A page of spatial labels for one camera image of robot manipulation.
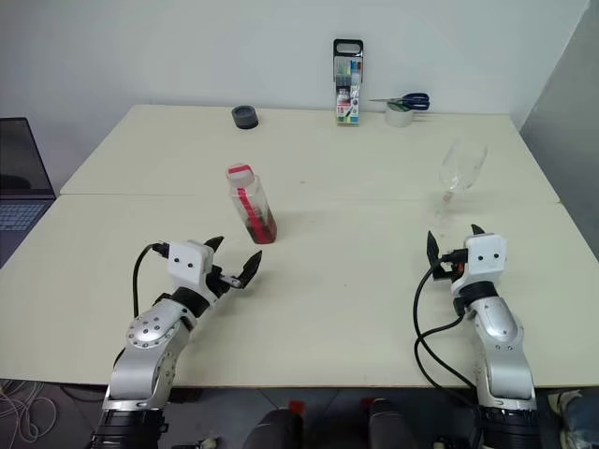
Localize white floor cables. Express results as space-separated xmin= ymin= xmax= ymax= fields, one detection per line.
xmin=0 ymin=377 xmax=58 ymax=449

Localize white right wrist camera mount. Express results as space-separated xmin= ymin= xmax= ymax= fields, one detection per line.
xmin=450 ymin=233 xmax=508 ymax=297

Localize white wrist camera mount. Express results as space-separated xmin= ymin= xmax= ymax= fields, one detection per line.
xmin=450 ymin=233 xmax=508 ymax=297
xmin=167 ymin=239 xmax=221 ymax=308

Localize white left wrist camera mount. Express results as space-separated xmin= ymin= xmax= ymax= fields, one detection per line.
xmin=167 ymin=239 xmax=221 ymax=308

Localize dark grey laptop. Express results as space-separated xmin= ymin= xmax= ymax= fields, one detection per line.
xmin=0 ymin=116 xmax=58 ymax=270

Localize dark rounded shape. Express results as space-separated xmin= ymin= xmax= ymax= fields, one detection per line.
xmin=240 ymin=399 xmax=306 ymax=449
xmin=361 ymin=397 xmax=425 ymax=449

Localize clear bottle with red label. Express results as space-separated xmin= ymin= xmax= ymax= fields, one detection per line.
xmin=227 ymin=173 xmax=279 ymax=246

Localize marker pen set box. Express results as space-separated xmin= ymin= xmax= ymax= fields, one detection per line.
xmin=332 ymin=37 xmax=366 ymax=128

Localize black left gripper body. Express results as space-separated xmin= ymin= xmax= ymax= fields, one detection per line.
xmin=204 ymin=263 xmax=242 ymax=298

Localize white tape roll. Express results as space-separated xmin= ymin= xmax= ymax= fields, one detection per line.
xmin=384 ymin=103 xmax=416 ymax=129

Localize clear wine glass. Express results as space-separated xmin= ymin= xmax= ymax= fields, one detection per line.
xmin=427 ymin=137 xmax=489 ymax=236

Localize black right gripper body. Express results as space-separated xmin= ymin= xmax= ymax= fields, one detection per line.
xmin=431 ymin=250 xmax=469 ymax=282

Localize black tape roll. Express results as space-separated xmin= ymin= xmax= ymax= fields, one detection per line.
xmin=230 ymin=105 xmax=260 ymax=131

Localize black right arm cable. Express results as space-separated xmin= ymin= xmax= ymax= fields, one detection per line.
xmin=411 ymin=250 xmax=484 ymax=409

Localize blue white shoe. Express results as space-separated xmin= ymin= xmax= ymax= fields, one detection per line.
xmin=546 ymin=387 xmax=599 ymax=449

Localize blue handled scissors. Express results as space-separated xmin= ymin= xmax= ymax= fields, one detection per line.
xmin=366 ymin=92 xmax=431 ymax=112

